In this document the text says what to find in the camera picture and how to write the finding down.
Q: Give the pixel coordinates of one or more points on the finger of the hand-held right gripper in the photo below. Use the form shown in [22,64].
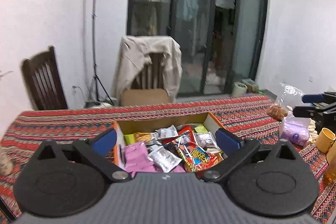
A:
[304,111]
[312,98]

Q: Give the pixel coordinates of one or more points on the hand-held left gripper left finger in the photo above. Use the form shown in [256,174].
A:
[105,141]

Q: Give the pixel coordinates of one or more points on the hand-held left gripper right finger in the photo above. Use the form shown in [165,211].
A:
[227,142]

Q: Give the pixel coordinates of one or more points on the long green snack packet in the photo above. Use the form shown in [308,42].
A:
[129,138]

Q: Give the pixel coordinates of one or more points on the yellow-green snack packet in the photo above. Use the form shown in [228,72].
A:
[200,129]

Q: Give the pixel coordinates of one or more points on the red colourful snack packet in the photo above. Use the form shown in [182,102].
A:
[198,158]

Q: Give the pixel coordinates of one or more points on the orange snack packet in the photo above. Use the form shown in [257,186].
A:
[143,137]

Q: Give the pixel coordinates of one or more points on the red cardboard box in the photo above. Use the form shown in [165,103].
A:
[157,120]

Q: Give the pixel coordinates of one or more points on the cream plastic bag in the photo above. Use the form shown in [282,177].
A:
[313,129]

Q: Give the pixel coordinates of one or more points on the yellow translucent cup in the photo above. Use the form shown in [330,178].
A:
[325,140]

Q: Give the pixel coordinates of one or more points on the purple tissue pack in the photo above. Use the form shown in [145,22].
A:
[294,130]

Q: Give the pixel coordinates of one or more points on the clear plastic bag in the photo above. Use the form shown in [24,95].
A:
[288,95]

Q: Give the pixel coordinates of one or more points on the brown bread rolls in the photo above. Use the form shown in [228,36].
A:
[277,111]

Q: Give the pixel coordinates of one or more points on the red and white snack packet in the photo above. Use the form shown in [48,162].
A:
[185,132]

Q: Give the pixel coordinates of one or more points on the yellow bottle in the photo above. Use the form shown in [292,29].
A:
[332,166]

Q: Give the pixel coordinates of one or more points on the white bucket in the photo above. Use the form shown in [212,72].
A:
[239,88]

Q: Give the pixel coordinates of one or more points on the brown cardboard box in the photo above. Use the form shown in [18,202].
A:
[144,97]

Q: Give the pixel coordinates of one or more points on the dark wooden chair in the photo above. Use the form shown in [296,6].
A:
[44,82]

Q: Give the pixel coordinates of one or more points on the wooden chair under jacket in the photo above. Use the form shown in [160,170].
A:
[152,69]

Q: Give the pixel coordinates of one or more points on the beige jacket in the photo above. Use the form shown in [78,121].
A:
[131,56]

